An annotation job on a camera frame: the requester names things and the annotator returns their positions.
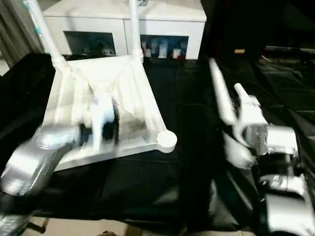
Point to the white plastic table top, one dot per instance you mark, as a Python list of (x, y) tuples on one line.
[(123, 93)]

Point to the white plastic table leg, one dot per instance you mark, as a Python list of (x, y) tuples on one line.
[(134, 29), (47, 34), (221, 91)]

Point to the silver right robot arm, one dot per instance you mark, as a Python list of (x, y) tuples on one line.
[(280, 172)]

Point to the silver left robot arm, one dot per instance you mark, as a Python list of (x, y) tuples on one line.
[(39, 157)]

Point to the black mat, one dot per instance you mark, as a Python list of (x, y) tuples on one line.
[(182, 98)]

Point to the small red bottle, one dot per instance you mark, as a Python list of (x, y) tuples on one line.
[(145, 50)]

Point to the small white bottle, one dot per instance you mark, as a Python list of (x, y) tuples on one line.
[(163, 49)]

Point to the white cabinet with glass doors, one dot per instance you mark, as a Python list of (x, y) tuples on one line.
[(98, 14)]

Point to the grey curtain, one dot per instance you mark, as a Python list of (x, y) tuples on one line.
[(15, 29)]

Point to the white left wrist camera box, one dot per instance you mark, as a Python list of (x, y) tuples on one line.
[(101, 115)]

